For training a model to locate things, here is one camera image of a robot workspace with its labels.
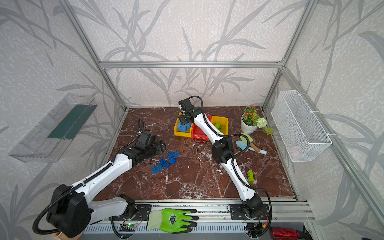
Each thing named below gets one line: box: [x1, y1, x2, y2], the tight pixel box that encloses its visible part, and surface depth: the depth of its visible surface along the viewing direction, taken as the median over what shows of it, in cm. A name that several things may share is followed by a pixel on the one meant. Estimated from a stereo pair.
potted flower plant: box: [240, 106, 273, 136], surface depth 98 cm
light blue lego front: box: [177, 121, 192, 133], surface depth 104 cm
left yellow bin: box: [174, 112, 193, 138], surface depth 103 cm
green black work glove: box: [146, 208, 199, 234], surface depth 72 cm
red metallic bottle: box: [269, 227, 301, 240], surface depth 68 cm
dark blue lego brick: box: [159, 158, 170, 169], surface depth 91 cm
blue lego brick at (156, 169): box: [151, 163, 164, 175], surface depth 90 cm
